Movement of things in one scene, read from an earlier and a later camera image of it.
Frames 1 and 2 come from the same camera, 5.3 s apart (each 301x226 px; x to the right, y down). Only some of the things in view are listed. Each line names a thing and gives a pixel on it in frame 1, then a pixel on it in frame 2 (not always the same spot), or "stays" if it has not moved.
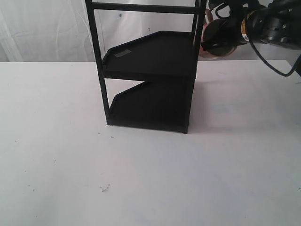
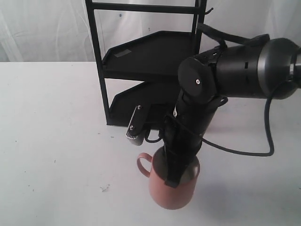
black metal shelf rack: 167,62 stays
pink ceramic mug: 212,50 → 163,196
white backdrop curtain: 59,31 stays
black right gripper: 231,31 → 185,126
